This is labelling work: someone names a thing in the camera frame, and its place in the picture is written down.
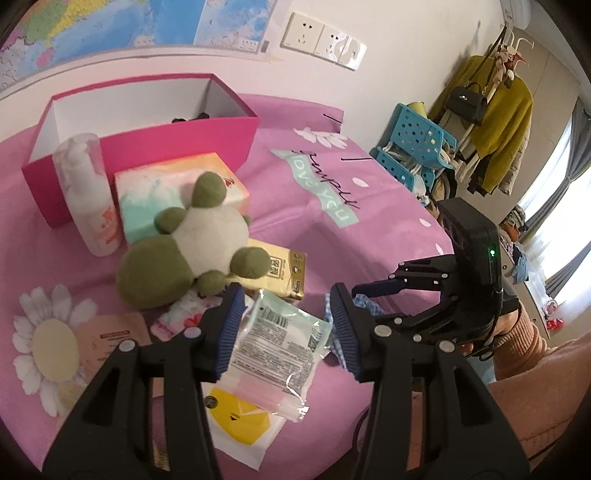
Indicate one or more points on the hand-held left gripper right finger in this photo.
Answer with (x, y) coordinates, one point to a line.
(344, 332)

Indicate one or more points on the person's right hand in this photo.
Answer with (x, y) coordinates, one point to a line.
(508, 323)

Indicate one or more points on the black handbag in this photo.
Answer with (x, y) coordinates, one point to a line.
(466, 104)

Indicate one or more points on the small pink floral packet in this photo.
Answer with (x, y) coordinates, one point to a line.
(184, 314)

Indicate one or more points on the blue perforated plastic rack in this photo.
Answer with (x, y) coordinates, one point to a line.
(411, 134)

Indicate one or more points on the pink cardboard box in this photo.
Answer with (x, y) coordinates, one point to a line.
(184, 138)

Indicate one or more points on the mustard yellow sweater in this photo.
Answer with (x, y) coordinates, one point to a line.
(503, 124)

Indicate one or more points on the wall map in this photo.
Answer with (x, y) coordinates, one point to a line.
(138, 18)

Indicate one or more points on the hanging plush doll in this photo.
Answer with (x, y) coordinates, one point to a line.
(505, 62)

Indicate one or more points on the white yellow wipes pack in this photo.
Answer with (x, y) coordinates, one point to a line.
(240, 420)

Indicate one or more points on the clear mint plastic packet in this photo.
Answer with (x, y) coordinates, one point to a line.
(277, 346)

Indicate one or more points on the black soft item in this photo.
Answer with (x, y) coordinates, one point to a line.
(191, 117)

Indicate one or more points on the white wall socket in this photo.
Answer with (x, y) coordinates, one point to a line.
(354, 51)
(330, 42)
(300, 32)

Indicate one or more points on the white foam pump bottle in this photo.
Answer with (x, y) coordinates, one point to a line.
(87, 207)

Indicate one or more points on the blue checked cloth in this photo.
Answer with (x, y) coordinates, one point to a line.
(367, 304)

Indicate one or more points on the gold tissue packet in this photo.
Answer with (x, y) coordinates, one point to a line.
(281, 272)

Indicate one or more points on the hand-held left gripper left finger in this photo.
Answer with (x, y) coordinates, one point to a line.
(231, 323)

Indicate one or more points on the red decoration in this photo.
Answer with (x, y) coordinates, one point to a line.
(553, 318)

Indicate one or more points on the tan face mask sachet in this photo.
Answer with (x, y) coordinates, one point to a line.
(111, 332)

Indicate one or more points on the grey curtain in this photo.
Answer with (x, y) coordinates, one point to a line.
(579, 138)

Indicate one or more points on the yellow-green cup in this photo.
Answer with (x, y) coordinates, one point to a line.
(417, 110)

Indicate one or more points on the white air conditioner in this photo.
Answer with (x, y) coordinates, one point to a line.
(519, 11)

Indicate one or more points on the green plush turtle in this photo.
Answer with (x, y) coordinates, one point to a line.
(203, 235)

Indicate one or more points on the pastel tissue box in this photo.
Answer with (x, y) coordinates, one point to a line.
(152, 189)

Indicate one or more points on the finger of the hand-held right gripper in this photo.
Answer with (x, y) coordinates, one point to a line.
(434, 321)
(369, 289)

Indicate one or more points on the pink flower bedsheet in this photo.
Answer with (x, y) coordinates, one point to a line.
(323, 230)

